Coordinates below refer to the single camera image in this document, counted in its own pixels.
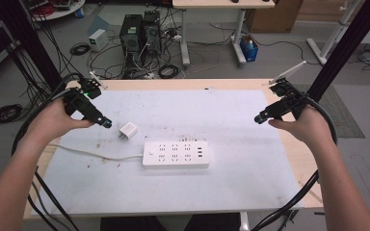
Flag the black computer tower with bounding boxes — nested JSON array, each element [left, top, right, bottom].
[[119, 13, 145, 64], [142, 10, 163, 56]]

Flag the black cables under table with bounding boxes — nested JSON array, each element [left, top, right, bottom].
[[26, 166, 81, 231]]

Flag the white metal stand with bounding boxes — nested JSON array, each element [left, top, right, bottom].
[[305, 0, 364, 66]]

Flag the person's right hand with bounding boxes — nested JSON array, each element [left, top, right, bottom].
[[268, 105, 333, 152]]

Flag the white power strip cable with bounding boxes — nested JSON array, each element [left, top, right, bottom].
[[47, 142, 145, 162]]

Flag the cardboard box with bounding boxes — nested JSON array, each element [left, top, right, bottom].
[[245, 0, 304, 34]]

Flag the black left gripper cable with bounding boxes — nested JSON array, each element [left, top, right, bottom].
[[11, 72, 85, 157]]

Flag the grey rug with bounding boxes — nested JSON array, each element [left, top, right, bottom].
[[293, 83, 366, 140]]

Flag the pale table mat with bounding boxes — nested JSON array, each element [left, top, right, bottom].
[[33, 89, 304, 216]]

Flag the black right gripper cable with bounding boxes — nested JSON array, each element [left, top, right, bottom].
[[251, 95, 339, 231]]

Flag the wooden desk with white legs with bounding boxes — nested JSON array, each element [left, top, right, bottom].
[[172, 0, 277, 68]]

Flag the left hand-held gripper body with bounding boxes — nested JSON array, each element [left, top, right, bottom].
[[63, 70, 108, 125]]

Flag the white power strip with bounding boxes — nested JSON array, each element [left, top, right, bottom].
[[142, 141, 211, 169]]

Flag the round white table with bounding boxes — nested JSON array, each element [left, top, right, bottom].
[[21, 0, 87, 22]]

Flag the person's left hand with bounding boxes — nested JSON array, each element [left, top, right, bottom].
[[28, 99, 94, 145]]

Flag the white charger plug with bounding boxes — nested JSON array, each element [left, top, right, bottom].
[[119, 121, 139, 141]]

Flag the blue bin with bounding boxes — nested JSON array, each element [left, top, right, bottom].
[[239, 34, 260, 64]]

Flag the black cable coil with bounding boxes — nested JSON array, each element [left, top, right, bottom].
[[0, 103, 24, 126], [69, 41, 92, 57], [157, 64, 181, 80]]

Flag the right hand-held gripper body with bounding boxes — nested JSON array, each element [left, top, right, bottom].
[[263, 61, 309, 119]]

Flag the white box device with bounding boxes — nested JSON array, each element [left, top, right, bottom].
[[88, 28, 110, 53]]

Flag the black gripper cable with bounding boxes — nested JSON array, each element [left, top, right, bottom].
[[251, 95, 339, 231], [11, 72, 85, 157]]

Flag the black frame post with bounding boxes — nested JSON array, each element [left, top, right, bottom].
[[0, 0, 64, 91], [305, 0, 370, 103]]

